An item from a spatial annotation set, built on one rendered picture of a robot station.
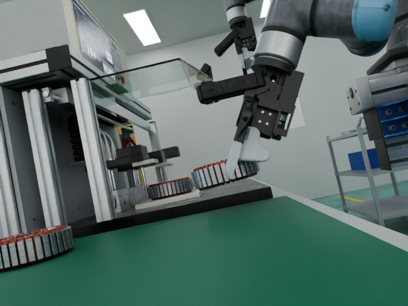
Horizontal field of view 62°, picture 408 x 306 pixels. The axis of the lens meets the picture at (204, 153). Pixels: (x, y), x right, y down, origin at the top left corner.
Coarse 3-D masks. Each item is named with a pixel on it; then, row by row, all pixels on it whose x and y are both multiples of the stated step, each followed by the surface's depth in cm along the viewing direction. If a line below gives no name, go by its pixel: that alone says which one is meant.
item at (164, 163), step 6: (150, 156) 106; (156, 156) 106; (162, 156) 107; (162, 162) 106; (168, 162) 106; (120, 168) 106; (126, 168) 106; (132, 168) 106; (138, 168) 110; (132, 174) 107; (138, 174) 111; (138, 180) 109
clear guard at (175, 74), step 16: (160, 64) 71; (176, 64) 73; (96, 80) 72; (112, 80) 74; (128, 80) 77; (144, 80) 79; (160, 80) 82; (176, 80) 84; (192, 80) 83; (208, 80) 72; (112, 96) 86; (128, 96) 89; (144, 96) 93
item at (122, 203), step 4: (112, 192) 81; (116, 192) 81; (120, 192) 83; (124, 192) 86; (116, 196) 81; (120, 196) 82; (124, 196) 86; (116, 200) 81; (120, 200) 82; (124, 200) 85; (128, 200) 88; (116, 204) 81; (120, 204) 81; (124, 204) 84; (128, 204) 87; (116, 208) 81; (120, 208) 81; (124, 208) 84; (128, 208) 87; (116, 212) 81
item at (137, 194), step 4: (128, 188) 106; (132, 188) 106; (136, 188) 105; (140, 188) 105; (128, 192) 106; (132, 192) 106; (136, 192) 105; (140, 192) 105; (144, 192) 106; (132, 196) 105; (136, 196) 105; (140, 196) 105; (144, 196) 105; (132, 200) 105; (136, 200) 105; (140, 200) 105; (144, 200) 105; (132, 204) 105; (136, 204) 105
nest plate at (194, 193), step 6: (192, 192) 77; (198, 192) 76; (168, 198) 77; (174, 198) 76; (180, 198) 76; (186, 198) 76; (192, 198) 76; (138, 204) 77; (144, 204) 77; (150, 204) 77; (156, 204) 77; (162, 204) 77
